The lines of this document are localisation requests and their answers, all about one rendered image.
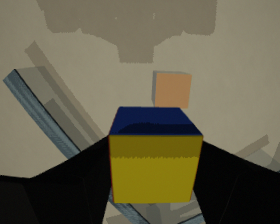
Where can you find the clear glass wall panel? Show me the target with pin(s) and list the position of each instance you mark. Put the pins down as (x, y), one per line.
(189, 212)

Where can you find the transparent orange cube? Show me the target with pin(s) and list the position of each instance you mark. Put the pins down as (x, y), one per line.
(171, 89)

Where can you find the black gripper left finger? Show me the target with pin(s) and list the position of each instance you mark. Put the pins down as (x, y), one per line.
(73, 192)

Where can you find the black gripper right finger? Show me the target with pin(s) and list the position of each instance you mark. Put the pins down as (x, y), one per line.
(232, 190)

